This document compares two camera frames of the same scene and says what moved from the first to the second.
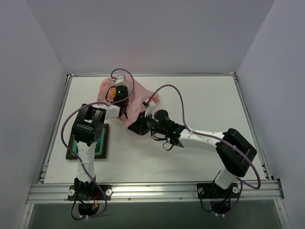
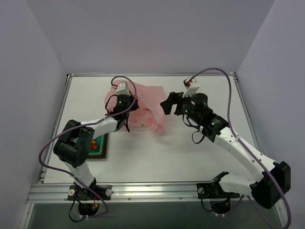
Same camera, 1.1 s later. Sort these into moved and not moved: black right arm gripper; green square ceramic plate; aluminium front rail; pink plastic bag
Moved: pink plastic bag; black right arm gripper
Not moved: green square ceramic plate; aluminium front rail
